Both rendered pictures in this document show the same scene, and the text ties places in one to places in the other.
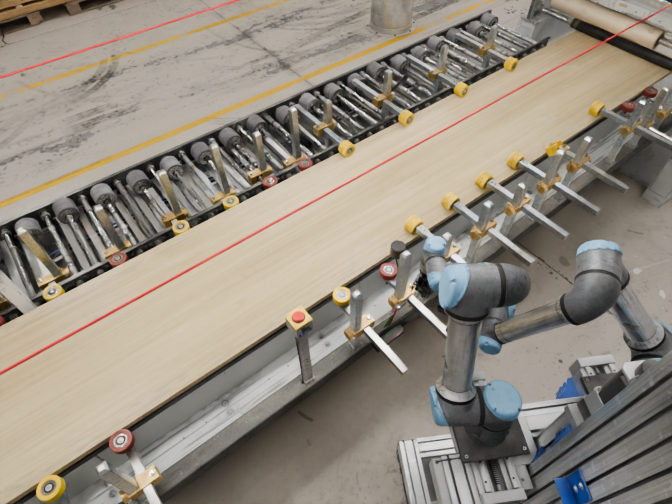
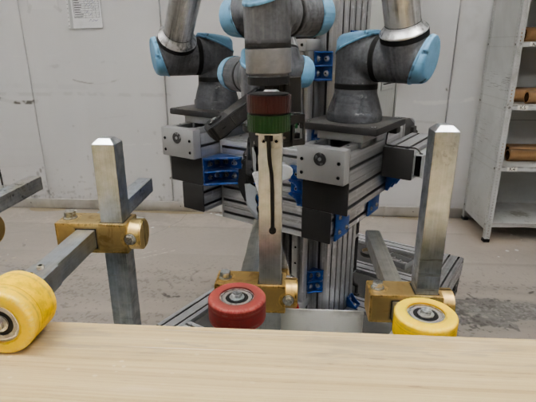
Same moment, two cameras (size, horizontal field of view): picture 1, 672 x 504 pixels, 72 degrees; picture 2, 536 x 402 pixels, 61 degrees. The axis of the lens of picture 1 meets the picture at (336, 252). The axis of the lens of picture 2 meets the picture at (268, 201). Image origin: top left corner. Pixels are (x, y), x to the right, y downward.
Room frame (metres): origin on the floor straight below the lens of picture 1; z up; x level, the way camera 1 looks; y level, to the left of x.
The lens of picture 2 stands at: (1.62, 0.15, 1.24)
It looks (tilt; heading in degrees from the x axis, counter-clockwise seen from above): 19 degrees down; 220
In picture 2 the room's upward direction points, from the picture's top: straight up
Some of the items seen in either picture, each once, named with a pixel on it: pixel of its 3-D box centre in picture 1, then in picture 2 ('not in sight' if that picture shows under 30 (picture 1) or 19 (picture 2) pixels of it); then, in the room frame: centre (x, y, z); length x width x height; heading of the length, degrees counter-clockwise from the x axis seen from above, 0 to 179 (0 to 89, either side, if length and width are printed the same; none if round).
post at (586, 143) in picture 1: (571, 173); not in sight; (1.85, -1.28, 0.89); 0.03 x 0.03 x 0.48; 37
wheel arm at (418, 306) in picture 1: (417, 306); (251, 269); (1.07, -0.36, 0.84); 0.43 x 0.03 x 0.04; 37
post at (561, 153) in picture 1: (545, 187); not in sight; (1.70, -1.08, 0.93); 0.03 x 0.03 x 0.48; 37
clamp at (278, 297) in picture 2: (401, 295); (257, 292); (1.12, -0.29, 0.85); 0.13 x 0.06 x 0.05; 127
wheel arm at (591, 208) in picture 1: (554, 184); not in sight; (1.71, -1.12, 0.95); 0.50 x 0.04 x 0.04; 37
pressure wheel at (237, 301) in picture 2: (387, 276); (238, 328); (1.23, -0.24, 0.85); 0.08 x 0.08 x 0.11
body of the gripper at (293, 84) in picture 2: (425, 279); (273, 112); (1.02, -0.35, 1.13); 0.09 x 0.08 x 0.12; 147
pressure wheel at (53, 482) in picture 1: (56, 490); not in sight; (0.35, 0.98, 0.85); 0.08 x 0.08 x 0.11
